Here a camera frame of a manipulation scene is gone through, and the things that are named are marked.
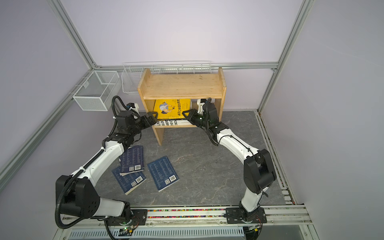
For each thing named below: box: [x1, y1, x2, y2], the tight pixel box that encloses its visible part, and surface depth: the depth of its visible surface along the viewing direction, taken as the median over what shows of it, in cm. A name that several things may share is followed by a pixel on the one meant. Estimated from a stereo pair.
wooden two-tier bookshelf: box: [137, 67, 227, 146], surface depth 75 cm
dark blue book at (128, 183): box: [111, 166, 147, 196], surface depth 86 cm
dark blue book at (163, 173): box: [147, 155, 180, 192], surface depth 89 cm
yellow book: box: [153, 99, 191, 120], surface depth 84 cm
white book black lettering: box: [154, 119, 193, 126], surface depth 84 cm
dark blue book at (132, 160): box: [118, 145, 145, 176], surface depth 91 cm
